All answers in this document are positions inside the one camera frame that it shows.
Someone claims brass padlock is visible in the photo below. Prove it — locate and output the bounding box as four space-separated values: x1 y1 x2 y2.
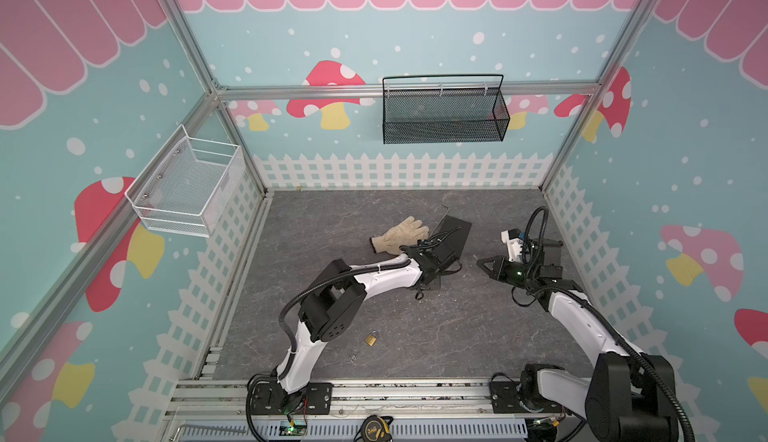
365 330 379 347

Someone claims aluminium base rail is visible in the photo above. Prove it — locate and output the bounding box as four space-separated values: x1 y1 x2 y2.
161 377 658 425

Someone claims green circuit board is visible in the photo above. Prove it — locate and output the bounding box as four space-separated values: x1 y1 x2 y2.
279 421 308 437

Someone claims black mesh wall basket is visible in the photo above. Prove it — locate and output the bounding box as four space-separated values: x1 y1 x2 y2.
381 73 511 145

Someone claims white mesh wall basket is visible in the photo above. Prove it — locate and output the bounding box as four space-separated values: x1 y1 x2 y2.
125 126 246 238

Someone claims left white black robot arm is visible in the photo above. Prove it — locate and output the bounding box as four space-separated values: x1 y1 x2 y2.
245 240 463 416

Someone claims flat black box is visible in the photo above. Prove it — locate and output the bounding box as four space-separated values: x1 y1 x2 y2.
432 215 472 263

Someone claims beige knit work glove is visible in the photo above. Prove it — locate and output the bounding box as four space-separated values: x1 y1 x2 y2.
370 216 430 256

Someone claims yellow black tape measure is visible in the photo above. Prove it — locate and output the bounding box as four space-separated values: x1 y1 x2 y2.
355 415 394 442

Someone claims metal hex key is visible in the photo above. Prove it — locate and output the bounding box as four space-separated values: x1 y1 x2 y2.
432 204 450 234

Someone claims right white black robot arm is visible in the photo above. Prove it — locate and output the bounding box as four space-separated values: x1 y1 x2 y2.
477 206 696 441

